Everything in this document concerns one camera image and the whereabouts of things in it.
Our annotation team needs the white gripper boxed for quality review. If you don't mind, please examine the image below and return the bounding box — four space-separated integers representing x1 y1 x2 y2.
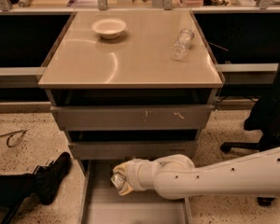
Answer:
113 159 150 196

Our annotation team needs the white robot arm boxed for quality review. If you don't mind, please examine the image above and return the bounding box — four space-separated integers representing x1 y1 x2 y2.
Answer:
111 147 280 200

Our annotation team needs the open bottom drawer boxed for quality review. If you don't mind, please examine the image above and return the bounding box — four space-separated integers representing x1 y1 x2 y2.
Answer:
77 161 193 224

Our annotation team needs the grey middle drawer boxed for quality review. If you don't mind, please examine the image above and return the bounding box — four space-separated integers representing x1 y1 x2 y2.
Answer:
68 130 199 160

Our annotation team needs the grey drawer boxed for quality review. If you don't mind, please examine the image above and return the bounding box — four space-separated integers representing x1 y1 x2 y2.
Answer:
68 130 199 160
49 89 215 132

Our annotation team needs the grey drawer cabinet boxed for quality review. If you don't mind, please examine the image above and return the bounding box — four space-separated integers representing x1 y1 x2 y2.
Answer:
37 8 224 173

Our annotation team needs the grey top drawer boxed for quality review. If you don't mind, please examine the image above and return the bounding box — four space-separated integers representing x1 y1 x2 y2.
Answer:
49 89 215 132

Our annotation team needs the black shoe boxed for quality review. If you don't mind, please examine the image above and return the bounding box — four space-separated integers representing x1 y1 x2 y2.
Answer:
35 152 72 205

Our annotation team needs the black trouser leg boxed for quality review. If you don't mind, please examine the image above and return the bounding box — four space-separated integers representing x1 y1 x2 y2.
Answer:
0 174 37 207

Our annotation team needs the clear plastic bottle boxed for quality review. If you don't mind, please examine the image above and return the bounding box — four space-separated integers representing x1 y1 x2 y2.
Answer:
171 28 194 61

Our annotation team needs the white paper bowl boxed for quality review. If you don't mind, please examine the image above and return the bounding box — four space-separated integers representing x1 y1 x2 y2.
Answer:
91 18 126 40

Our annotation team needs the black office chair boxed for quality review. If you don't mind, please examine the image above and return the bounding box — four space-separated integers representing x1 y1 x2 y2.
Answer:
219 19 280 207

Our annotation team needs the cable on floor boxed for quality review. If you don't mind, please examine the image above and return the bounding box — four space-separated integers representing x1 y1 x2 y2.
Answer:
0 129 28 148

